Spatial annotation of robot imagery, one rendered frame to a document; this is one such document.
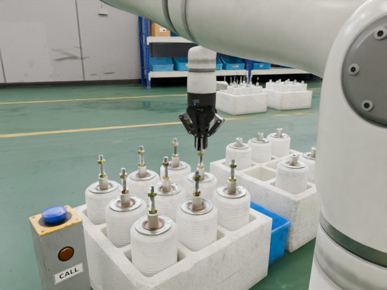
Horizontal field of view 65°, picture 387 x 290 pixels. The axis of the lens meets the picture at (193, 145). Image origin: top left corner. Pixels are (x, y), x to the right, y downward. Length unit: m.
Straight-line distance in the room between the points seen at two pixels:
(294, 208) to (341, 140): 0.75
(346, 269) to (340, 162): 0.07
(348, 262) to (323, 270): 0.03
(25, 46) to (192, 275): 5.29
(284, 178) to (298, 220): 0.13
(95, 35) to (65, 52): 0.57
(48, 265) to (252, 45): 0.47
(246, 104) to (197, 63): 2.25
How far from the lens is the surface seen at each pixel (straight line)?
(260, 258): 0.86
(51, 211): 0.59
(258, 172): 1.16
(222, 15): 0.29
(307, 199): 0.98
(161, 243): 0.62
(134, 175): 0.88
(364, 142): 0.20
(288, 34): 0.28
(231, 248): 0.73
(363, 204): 0.21
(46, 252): 0.58
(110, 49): 5.65
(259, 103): 3.06
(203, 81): 0.75
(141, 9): 0.40
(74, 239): 0.58
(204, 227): 0.68
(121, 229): 0.72
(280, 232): 0.93
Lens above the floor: 0.60
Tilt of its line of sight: 18 degrees down
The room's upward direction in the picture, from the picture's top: straight up
